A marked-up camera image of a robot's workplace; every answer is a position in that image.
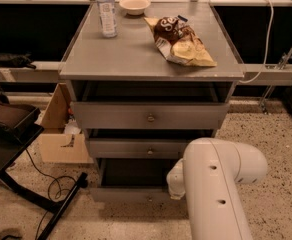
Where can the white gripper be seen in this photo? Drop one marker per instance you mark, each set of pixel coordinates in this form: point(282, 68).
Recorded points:
point(175, 180)

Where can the grey bottom drawer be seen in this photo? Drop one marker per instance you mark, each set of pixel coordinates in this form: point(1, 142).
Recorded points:
point(129, 194)

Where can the grey drawer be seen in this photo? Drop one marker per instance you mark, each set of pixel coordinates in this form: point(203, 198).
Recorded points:
point(175, 116)
point(129, 194)
point(136, 148)

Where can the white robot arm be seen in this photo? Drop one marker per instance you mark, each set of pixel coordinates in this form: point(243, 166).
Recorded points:
point(206, 177)

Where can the grey middle drawer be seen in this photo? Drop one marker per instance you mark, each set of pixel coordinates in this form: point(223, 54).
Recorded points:
point(136, 148)

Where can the grey drawer cabinet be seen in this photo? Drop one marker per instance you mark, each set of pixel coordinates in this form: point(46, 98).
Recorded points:
point(138, 111)

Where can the grey top drawer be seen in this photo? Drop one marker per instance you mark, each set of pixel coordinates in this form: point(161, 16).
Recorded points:
point(175, 116)

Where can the cardboard box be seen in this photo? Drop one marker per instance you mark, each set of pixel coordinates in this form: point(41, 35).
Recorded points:
point(61, 140)

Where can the yellow brown chip bag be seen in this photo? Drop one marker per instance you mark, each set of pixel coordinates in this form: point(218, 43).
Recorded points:
point(178, 42)

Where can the black stand with tray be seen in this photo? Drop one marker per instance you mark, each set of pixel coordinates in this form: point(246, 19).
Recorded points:
point(12, 145)

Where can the brown padded seat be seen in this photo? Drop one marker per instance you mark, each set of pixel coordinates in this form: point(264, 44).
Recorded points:
point(16, 117)

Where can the white paper bowl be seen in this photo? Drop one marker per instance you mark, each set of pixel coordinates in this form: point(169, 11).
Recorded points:
point(134, 7)

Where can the clear plastic water bottle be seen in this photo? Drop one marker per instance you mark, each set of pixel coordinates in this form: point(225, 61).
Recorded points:
point(106, 10)

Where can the metal rail frame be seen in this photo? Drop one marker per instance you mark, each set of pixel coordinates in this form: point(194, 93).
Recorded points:
point(272, 74)

